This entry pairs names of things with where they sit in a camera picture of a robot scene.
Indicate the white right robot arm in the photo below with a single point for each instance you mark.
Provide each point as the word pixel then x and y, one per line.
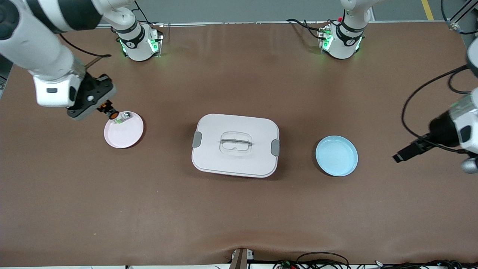
pixel 37 48

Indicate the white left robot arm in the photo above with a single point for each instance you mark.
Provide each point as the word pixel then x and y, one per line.
pixel 347 41

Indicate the wooden metal bracket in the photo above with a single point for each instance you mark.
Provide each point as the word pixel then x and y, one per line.
pixel 241 258

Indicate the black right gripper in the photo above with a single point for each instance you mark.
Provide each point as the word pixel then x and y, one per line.
pixel 88 85

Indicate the aluminium frame post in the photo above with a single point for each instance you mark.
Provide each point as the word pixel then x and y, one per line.
pixel 457 18

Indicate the brown table mat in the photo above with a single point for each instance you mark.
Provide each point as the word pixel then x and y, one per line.
pixel 239 209

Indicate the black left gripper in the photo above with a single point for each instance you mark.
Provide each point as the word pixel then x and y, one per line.
pixel 442 130

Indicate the grey box latch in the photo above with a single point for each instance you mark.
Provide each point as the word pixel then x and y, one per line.
pixel 196 139
pixel 275 147

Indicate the small green clear switch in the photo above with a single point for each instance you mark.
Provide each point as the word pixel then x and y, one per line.
pixel 126 116

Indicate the light blue round plate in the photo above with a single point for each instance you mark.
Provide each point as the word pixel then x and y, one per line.
pixel 336 157

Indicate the silver table edge rail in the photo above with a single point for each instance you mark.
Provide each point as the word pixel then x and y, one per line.
pixel 239 23

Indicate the white lidded storage box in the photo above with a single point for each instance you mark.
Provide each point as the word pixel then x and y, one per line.
pixel 235 160

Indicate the pink round plate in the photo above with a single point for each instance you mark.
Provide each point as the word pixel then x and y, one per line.
pixel 123 134

